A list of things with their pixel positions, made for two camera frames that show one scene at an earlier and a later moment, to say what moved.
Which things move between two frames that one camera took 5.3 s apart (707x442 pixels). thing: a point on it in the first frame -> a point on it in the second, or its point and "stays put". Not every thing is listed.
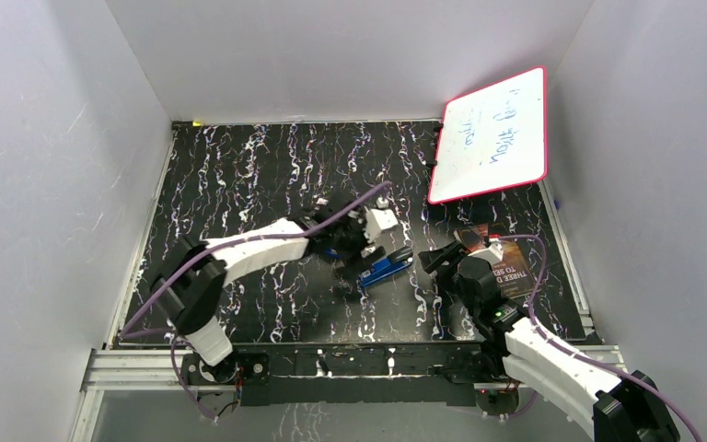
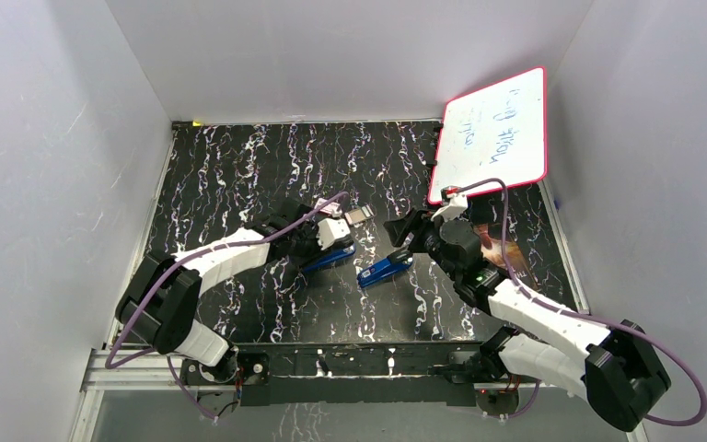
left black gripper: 358,222 -> 312,230
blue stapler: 395,261 stays put
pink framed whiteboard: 492,138 stays put
